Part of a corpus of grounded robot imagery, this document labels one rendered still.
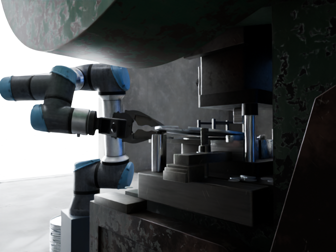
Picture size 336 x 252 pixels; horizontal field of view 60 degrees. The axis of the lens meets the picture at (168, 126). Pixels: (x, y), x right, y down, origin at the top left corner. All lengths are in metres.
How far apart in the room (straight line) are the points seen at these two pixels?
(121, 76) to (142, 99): 5.26
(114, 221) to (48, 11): 0.46
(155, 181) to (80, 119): 0.28
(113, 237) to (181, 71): 6.78
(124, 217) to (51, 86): 0.41
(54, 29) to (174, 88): 6.69
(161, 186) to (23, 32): 0.40
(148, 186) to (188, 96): 6.84
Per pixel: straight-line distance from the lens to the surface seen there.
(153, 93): 6.66
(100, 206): 0.76
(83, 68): 1.25
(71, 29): 0.43
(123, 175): 1.24
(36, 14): 0.57
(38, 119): 0.84
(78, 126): 0.81
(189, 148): 0.80
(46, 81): 0.88
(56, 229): 1.98
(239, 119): 0.74
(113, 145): 1.23
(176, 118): 7.12
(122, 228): 0.70
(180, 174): 0.55
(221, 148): 0.70
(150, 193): 0.66
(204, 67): 0.75
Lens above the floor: 0.80
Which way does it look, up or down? 1 degrees up
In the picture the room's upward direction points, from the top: straight up
